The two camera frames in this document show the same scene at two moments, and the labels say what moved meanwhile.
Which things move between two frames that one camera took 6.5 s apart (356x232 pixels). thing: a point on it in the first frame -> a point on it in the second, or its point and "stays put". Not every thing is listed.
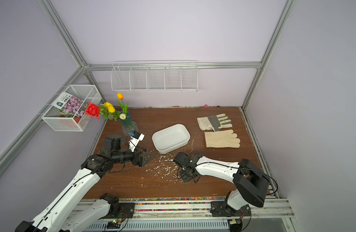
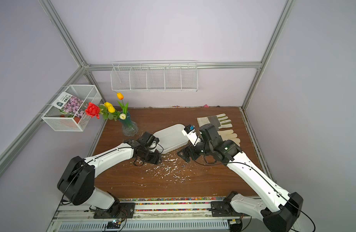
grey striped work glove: (214, 123) stays put
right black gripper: (184, 178) -> (185, 156)
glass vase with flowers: (121, 113) stays put
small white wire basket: (68, 110) stays put
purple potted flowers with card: (70, 106) stays put
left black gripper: (140, 162) -> (155, 159)
